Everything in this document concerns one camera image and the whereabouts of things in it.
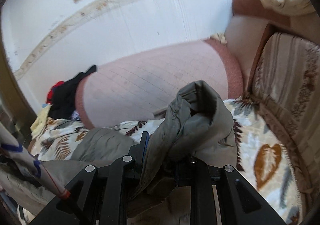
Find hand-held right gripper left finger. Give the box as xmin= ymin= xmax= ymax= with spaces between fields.
xmin=29 ymin=131 xmax=150 ymax=225

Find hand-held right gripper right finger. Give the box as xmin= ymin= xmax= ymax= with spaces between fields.
xmin=175 ymin=156 xmax=287 ymax=225

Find grey hooded padded jacket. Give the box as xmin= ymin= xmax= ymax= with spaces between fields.
xmin=0 ymin=81 xmax=237 ymax=225

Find black and red clothes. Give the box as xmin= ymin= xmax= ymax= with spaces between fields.
xmin=46 ymin=65 xmax=98 ymax=119

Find leaf-print blanket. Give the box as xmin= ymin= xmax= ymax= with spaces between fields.
xmin=27 ymin=98 xmax=309 ymax=225

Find yellow cloth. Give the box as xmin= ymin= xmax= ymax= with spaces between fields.
xmin=30 ymin=105 xmax=53 ymax=131

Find white sleeve with blue red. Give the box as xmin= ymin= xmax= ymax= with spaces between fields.
xmin=0 ymin=120 xmax=87 ymax=225

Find brown wooden furniture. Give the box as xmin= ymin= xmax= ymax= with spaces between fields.
xmin=0 ymin=40 xmax=38 ymax=146

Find striped beige cushion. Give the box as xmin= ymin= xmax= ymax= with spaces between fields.
xmin=250 ymin=32 xmax=320 ymax=190

